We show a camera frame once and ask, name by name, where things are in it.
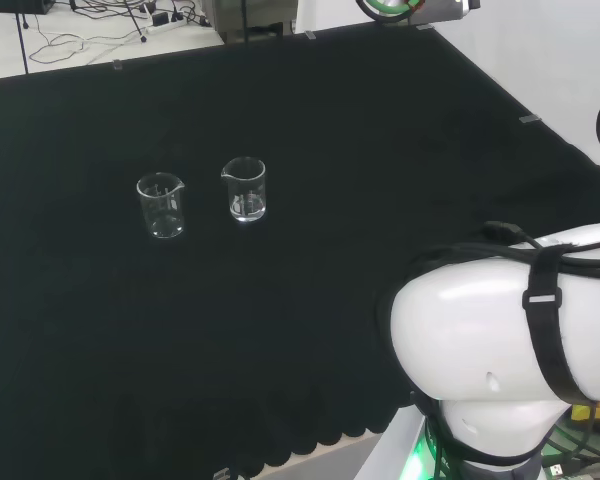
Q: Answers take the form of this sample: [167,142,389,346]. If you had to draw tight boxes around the clear glass beaker with water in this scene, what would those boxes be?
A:
[220,156,268,223]

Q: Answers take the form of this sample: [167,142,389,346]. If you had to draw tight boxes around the empty clear glass beaker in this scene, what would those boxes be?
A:
[135,171,186,239]

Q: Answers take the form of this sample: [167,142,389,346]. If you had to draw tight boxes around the black bench cloth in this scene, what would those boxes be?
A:
[0,22,600,480]

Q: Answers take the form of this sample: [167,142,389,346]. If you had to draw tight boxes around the grey metal box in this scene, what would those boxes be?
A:
[201,0,299,44]

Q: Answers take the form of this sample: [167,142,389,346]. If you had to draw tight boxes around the white power strip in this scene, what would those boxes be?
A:
[146,18,187,36]

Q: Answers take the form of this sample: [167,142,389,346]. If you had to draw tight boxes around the black tripod leg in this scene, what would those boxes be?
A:
[121,0,149,43]

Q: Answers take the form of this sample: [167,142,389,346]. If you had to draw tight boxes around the black tripod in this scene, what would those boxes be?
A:
[13,0,30,76]

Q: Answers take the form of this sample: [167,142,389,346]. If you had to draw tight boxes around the yellow stop button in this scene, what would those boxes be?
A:
[569,399,600,437]

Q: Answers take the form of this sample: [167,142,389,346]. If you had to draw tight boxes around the black box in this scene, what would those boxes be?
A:
[0,0,57,16]

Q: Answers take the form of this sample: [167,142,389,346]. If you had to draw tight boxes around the black floor cable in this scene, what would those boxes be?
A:
[29,0,216,67]

